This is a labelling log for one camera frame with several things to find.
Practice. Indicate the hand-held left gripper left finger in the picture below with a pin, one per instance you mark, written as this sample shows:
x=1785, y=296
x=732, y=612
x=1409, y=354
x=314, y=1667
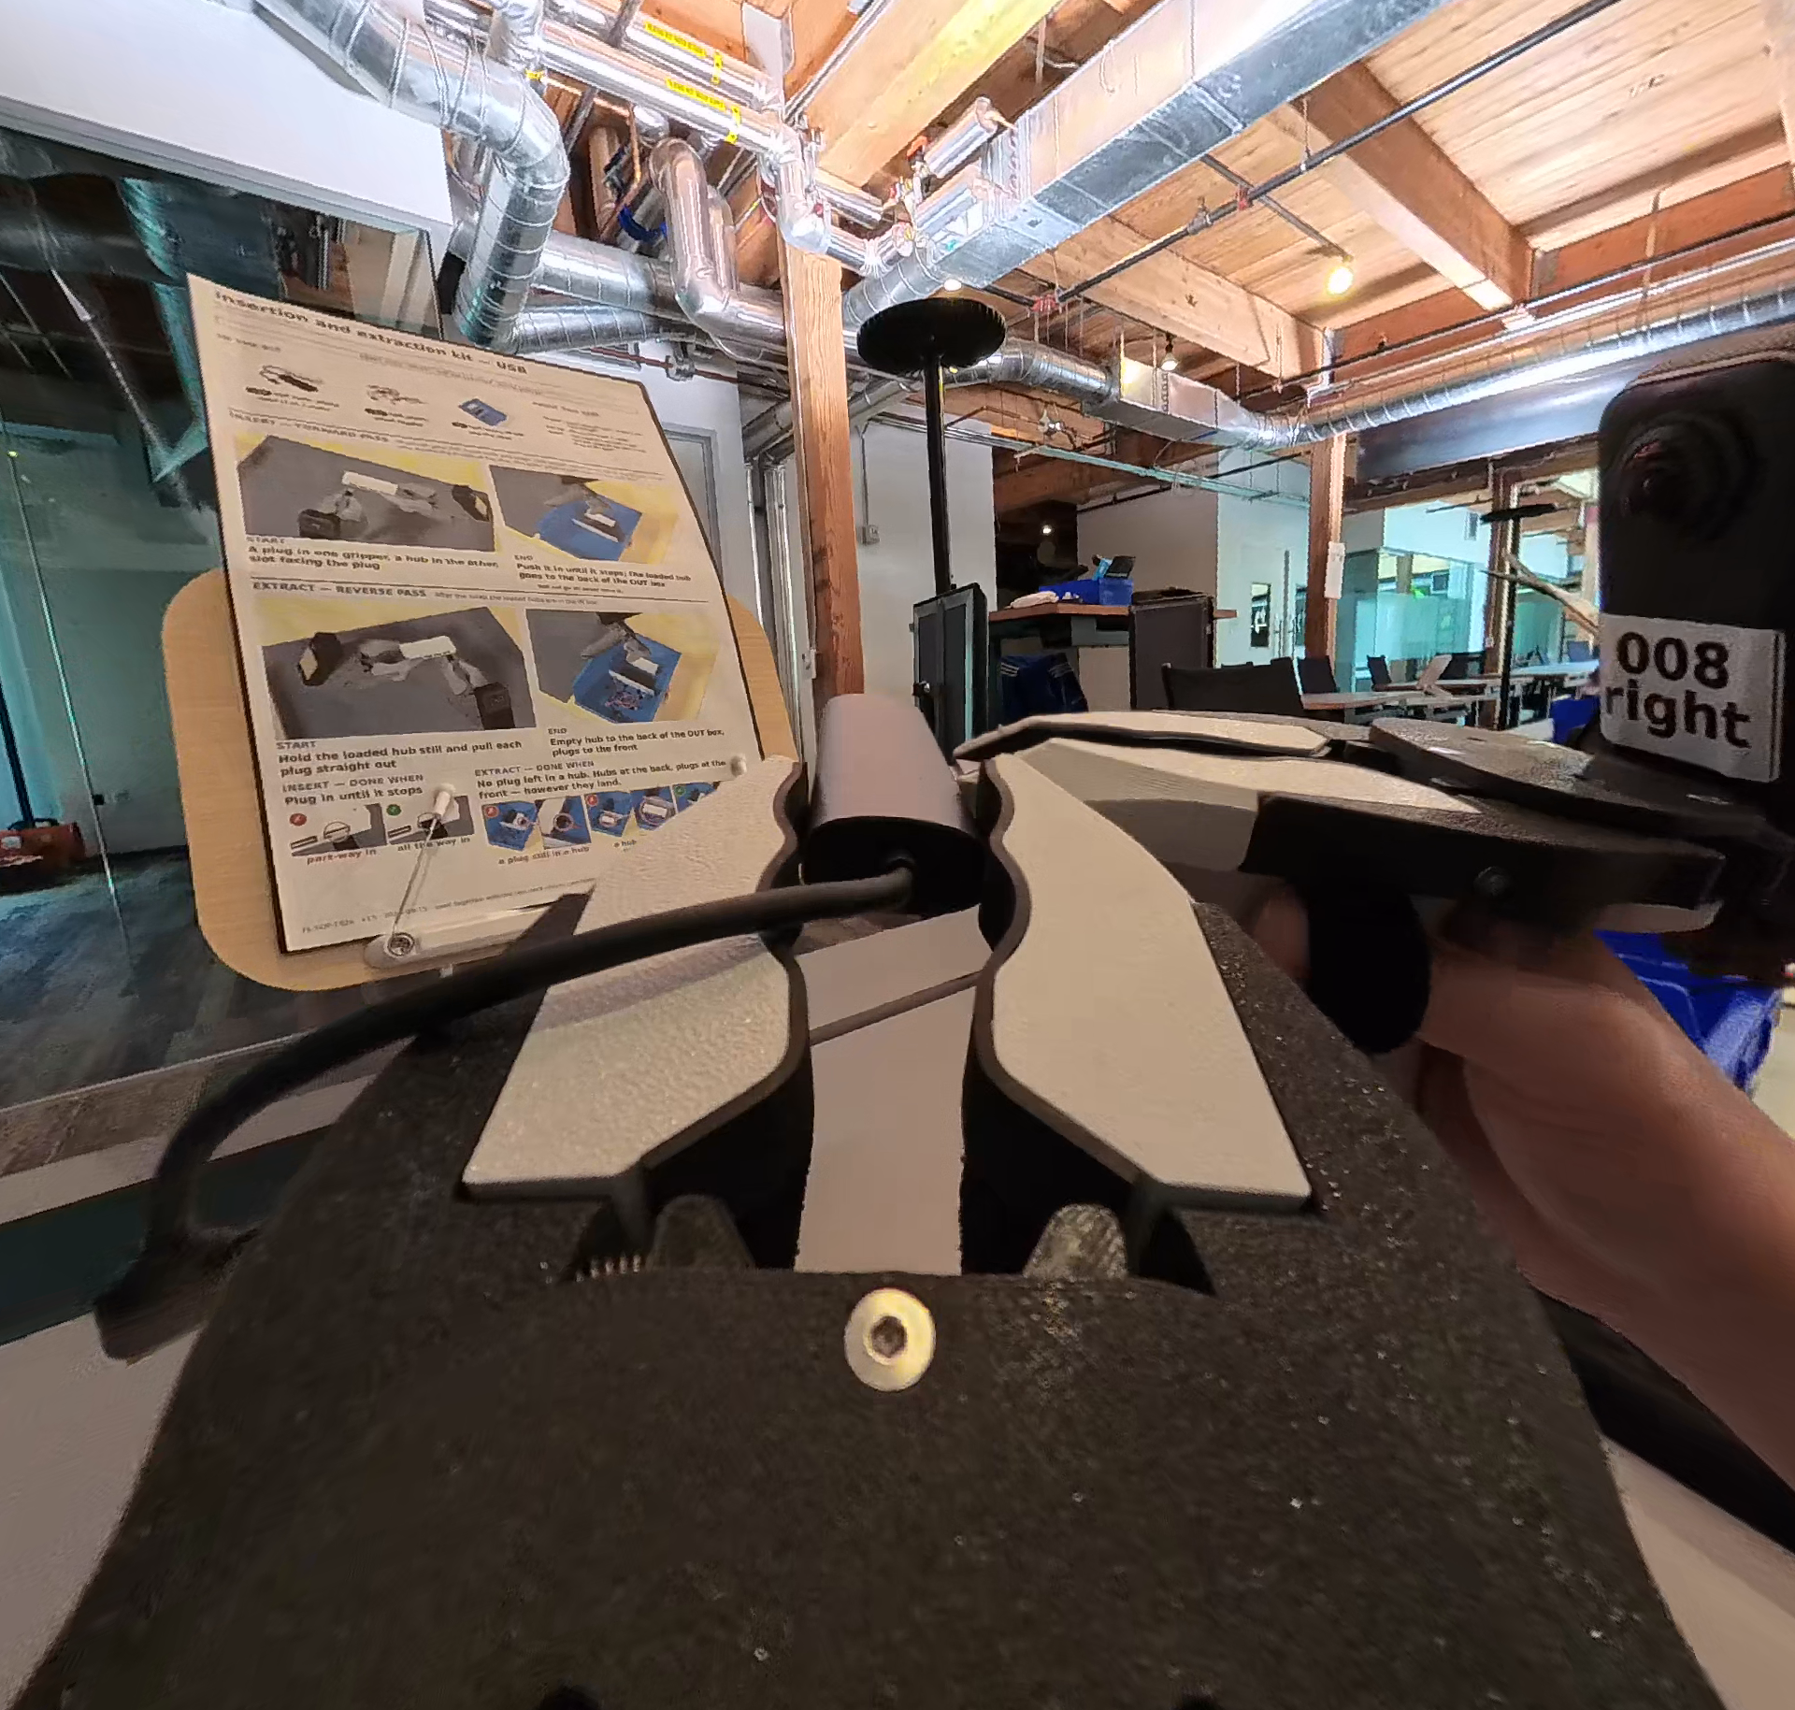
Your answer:
x=645, y=1080

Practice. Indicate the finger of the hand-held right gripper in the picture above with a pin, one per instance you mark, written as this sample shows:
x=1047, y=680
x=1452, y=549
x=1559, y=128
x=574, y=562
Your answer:
x=1191, y=732
x=1177, y=799

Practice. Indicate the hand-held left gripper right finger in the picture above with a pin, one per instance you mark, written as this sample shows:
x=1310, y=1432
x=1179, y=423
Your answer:
x=1121, y=1024

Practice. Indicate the blue plastic bin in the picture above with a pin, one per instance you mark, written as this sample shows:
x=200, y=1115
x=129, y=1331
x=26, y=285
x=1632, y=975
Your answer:
x=1114, y=592
x=1710, y=1009

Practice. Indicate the dark grey usb hub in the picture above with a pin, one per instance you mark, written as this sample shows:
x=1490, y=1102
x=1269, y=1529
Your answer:
x=882, y=784

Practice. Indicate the person's right hand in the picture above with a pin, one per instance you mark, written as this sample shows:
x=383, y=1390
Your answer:
x=1583, y=1149

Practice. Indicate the black office chair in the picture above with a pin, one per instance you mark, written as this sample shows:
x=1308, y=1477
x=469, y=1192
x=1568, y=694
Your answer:
x=1170, y=636
x=1037, y=687

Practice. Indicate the wooden far table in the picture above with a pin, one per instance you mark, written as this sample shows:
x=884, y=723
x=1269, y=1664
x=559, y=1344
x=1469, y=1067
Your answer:
x=1050, y=612

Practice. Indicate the printed instruction sheet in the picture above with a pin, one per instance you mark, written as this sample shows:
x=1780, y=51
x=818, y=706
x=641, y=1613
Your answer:
x=420, y=616

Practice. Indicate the red floor bag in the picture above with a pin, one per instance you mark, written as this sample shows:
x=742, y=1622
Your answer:
x=41, y=855

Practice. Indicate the black pedestal panel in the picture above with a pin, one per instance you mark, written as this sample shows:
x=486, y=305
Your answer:
x=1234, y=687

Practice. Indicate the wooden ceiling post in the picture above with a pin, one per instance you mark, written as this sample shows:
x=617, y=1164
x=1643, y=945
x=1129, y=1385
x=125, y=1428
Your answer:
x=1325, y=547

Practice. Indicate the black desk frame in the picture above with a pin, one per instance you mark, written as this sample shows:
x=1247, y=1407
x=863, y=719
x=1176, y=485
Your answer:
x=946, y=659

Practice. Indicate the silver ventilation duct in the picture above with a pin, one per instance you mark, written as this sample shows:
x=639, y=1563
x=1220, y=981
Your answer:
x=1234, y=27

